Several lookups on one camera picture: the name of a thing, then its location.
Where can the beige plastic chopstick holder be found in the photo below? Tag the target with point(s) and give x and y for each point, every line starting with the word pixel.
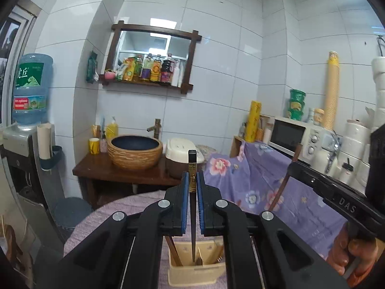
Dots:
pixel 195 274

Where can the brown wooden chopstick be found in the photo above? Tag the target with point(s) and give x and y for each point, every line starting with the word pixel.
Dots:
pixel 278 192
pixel 174 251
pixel 220 251

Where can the black chopstick with gold band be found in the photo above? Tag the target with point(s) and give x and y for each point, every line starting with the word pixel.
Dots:
pixel 192 162

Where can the green bottle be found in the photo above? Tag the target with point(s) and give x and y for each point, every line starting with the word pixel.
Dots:
pixel 138 66

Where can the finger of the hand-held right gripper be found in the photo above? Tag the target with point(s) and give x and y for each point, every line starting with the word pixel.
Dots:
pixel 309 179

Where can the woven pattern basin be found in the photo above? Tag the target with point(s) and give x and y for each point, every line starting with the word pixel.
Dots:
pixel 135 156

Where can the blue cup holder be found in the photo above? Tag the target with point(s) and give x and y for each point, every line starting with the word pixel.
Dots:
pixel 55 159

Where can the dark wooden vanity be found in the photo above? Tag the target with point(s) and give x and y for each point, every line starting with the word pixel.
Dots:
pixel 99 168

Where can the wooden framed mirror shelf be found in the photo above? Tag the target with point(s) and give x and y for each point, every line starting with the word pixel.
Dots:
pixel 141 82

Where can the blue water bottle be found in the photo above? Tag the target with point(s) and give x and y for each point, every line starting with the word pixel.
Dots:
pixel 30 96

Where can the yellow wrapped roll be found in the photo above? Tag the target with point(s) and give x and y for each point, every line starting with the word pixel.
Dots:
pixel 253 120

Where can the blue toothbrush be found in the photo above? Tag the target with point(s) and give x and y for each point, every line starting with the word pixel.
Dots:
pixel 103 125

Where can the pink cup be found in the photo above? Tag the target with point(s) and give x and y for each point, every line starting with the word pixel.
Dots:
pixel 103 144

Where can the green packet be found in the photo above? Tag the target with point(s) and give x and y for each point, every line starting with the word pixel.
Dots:
pixel 91 66

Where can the purple label bottle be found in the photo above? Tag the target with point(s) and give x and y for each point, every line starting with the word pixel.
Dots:
pixel 146 69

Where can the dark sauce bottle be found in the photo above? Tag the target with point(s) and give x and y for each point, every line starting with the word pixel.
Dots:
pixel 167 72

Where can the striped purple tablecloth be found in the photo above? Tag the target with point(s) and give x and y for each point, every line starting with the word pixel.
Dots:
pixel 90 231

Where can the tall stack of paper cups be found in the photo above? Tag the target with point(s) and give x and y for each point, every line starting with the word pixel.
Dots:
pixel 331 96

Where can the person's right hand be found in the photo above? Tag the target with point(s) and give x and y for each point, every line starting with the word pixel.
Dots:
pixel 361 251

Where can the water dispenser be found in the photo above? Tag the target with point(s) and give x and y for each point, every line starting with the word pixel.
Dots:
pixel 18 144

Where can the bronze faucet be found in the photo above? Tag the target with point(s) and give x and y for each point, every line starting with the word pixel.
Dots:
pixel 157 129

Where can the cup with yellow lid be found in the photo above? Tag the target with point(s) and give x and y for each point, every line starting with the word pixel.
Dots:
pixel 318 117

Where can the window frame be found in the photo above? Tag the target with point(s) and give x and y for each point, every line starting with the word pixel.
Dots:
pixel 21 21

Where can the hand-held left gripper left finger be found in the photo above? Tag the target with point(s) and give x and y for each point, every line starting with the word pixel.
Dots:
pixel 185 204

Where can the white microwave oven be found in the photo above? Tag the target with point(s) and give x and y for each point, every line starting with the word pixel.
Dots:
pixel 285 134

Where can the yellow label bottle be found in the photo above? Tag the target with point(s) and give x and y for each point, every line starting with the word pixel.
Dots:
pixel 155 70

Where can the white bottle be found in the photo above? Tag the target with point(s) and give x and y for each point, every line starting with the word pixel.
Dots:
pixel 178 76

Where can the pink round item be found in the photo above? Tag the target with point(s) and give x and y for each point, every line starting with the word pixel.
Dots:
pixel 110 74

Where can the yellow soap bottle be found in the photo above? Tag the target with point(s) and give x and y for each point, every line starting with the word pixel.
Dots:
pixel 112 131

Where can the purple floral cloth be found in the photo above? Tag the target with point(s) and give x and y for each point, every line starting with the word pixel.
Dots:
pixel 240 186

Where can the wooden crate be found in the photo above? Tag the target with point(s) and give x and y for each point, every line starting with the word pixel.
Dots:
pixel 237 147

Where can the brown and cream rice cooker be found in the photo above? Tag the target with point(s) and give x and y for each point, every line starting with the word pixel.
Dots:
pixel 177 156

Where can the yellow green refill pouch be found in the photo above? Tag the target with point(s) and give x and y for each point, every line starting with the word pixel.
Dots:
pixel 126 70

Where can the dark wooden chair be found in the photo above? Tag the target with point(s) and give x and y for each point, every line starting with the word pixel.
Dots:
pixel 12 240

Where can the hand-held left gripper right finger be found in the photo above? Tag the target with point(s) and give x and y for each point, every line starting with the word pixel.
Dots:
pixel 201 204

